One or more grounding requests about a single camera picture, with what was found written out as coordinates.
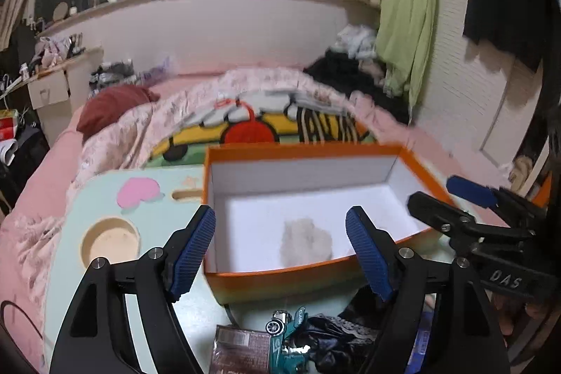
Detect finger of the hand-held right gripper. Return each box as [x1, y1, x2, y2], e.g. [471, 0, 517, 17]
[407, 191, 513, 241]
[446, 175, 548, 221]

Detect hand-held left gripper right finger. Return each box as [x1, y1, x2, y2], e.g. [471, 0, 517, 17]
[345, 205, 511, 374]

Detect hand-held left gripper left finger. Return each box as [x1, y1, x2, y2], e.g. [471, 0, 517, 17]
[49, 204, 217, 374]

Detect fluffy white pom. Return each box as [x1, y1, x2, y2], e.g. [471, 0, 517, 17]
[280, 218, 334, 267]

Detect orange cardboard box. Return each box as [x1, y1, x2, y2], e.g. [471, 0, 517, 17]
[202, 143, 461, 305]

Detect mint cartoon desktop table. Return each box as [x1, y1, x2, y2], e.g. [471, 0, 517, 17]
[41, 164, 457, 374]

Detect person's right hand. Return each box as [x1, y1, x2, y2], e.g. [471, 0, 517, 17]
[493, 293, 548, 340]

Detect beige cloth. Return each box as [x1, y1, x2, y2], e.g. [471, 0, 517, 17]
[511, 155, 553, 199]

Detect white louvered wardrobe door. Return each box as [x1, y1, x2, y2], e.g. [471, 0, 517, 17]
[407, 0, 561, 199]

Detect black lace scrunchie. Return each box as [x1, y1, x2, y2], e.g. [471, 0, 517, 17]
[285, 286, 386, 374]

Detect teal toy car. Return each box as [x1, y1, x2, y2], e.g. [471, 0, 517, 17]
[265, 306, 312, 374]

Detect blue flat object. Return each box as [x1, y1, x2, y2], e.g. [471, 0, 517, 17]
[412, 310, 434, 374]

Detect brown snack packet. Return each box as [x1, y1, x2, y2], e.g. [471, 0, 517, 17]
[210, 325, 272, 374]

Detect cartoon printed blanket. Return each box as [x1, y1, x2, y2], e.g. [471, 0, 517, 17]
[147, 91, 378, 166]

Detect dark red pillow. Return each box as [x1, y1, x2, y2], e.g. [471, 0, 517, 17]
[76, 85, 161, 138]

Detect pink bed sheet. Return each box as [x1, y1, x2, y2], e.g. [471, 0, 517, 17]
[0, 69, 522, 374]

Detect black clothes pile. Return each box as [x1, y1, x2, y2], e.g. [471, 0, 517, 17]
[302, 50, 410, 125]

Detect green hanging garment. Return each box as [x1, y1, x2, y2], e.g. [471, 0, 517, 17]
[376, 0, 442, 107]

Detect white clothes pile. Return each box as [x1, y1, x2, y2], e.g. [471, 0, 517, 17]
[331, 25, 380, 61]

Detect dark cloth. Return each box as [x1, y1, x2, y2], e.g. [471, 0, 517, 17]
[90, 59, 134, 88]

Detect white shoe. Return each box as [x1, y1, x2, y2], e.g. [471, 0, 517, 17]
[0, 140, 18, 164]

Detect cream drawer cabinet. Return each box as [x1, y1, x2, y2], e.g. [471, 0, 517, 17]
[27, 45, 106, 123]

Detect red boxes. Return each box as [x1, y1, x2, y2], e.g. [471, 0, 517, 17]
[0, 109, 20, 142]

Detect pile of desk clutter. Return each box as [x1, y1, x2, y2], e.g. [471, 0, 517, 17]
[35, 33, 88, 68]

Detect black cable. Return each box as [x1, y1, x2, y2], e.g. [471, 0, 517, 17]
[0, 300, 42, 374]

